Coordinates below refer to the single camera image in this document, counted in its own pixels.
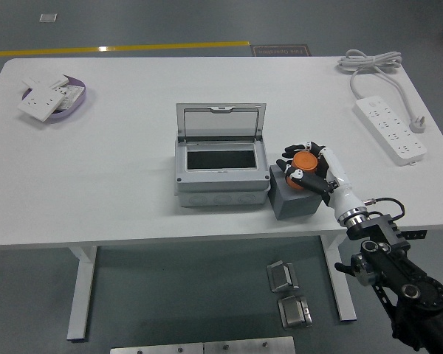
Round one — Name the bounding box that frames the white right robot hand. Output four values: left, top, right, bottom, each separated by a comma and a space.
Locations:
275, 140, 366, 219

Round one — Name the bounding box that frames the orange cylinder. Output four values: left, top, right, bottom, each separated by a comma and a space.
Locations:
284, 151, 320, 191

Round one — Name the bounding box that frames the grey junction box clear lid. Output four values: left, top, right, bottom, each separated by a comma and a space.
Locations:
174, 102, 271, 208

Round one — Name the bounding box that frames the grey cube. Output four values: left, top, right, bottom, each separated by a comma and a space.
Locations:
268, 164, 326, 221

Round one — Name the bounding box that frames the white power strip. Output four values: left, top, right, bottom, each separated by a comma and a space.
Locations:
351, 95, 428, 167

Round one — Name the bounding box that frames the white table leg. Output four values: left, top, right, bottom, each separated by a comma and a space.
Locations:
66, 245, 98, 341
319, 235, 357, 322

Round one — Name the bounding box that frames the brown floor sign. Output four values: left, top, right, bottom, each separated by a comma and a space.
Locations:
250, 44, 313, 58

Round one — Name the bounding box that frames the steel plate with screws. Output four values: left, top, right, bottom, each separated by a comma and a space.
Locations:
109, 343, 205, 354
202, 336, 297, 354

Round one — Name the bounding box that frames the yellow floor tape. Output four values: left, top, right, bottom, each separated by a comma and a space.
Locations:
0, 40, 251, 58

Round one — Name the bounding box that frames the purple oval tray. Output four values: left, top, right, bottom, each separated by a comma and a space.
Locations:
21, 75, 88, 121

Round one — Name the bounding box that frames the printed white socket plate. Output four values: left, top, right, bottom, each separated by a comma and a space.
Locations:
57, 83, 85, 111

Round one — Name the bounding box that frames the white power cable with plug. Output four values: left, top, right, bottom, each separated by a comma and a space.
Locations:
335, 49, 427, 134

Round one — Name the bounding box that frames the open steel bracket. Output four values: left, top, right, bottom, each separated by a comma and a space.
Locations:
266, 260, 300, 294

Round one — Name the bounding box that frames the closed steel bracket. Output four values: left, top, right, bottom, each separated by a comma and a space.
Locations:
277, 294, 314, 329

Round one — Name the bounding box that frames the large white wall socket plate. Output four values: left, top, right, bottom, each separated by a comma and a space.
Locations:
16, 83, 68, 122

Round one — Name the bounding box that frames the white wall switch plate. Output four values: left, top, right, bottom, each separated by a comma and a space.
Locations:
21, 73, 70, 91

